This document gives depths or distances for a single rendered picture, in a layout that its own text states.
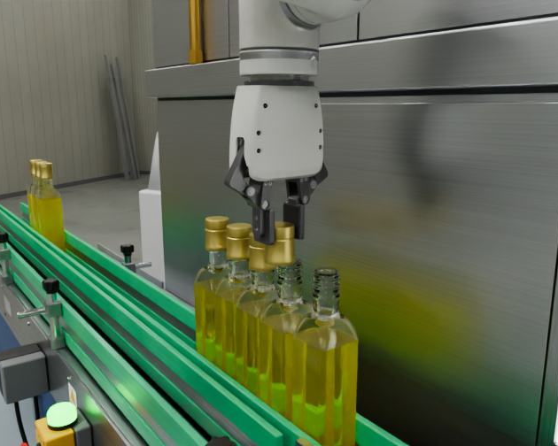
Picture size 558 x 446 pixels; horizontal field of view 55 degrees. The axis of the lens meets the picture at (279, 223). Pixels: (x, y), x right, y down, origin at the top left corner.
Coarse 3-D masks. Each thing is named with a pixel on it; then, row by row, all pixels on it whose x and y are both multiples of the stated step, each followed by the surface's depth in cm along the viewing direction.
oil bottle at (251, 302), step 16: (272, 288) 67; (240, 304) 68; (256, 304) 65; (240, 320) 68; (256, 320) 65; (240, 336) 69; (256, 336) 66; (240, 352) 69; (256, 352) 66; (240, 368) 70; (256, 368) 66; (256, 384) 67
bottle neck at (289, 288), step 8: (296, 264) 61; (280, 272) 62; (288, 272) 61; (296, 272) 61; (280, 280) 62; (288, 280) 61; (296, 280) 61; (280, 288) 62; (288, 288) 62; (296, 288) 62; (280, 296) 62; (288, 296) 62; (296, 296) 62
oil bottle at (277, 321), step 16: (272, 304) 63; (288, 304) 62; (304, 304) 62; (272, 320) 62; (288, 320) 61; (272, 336) 62; (288, 336) 60; (272, 352) 63; (288, 352) 61; (272, 368) 63; (288, 368) 61; (272, 384) 63; (288, 384) 62; (272, 400) 64; (288, 400) 62; (288, 416) 63
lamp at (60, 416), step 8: (56, 408) 84; (64, 408) 84; (72, 408) 85; (48, 416) 83; (56, 416) 83; (64, 416) 83; (72, 416) 84; (48, 424) 83; (56, 424) 83; (64, 424) 83; (72, 424) 84
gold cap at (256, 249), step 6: (252, 234) 66; (252, 240) 65; (252, 246) 66; (258, 246) 65; (264, 246) 65; (252, 252) 66; (258, 252) 65; (264, 252) 65; (252, 258) 66; (258, 258) 65; (252, 264) 66; (258, 264) 66; (264, 264) 66; (252, 270) 66; (258, 270) 66; (264, 270) 66; (270, 270) 66
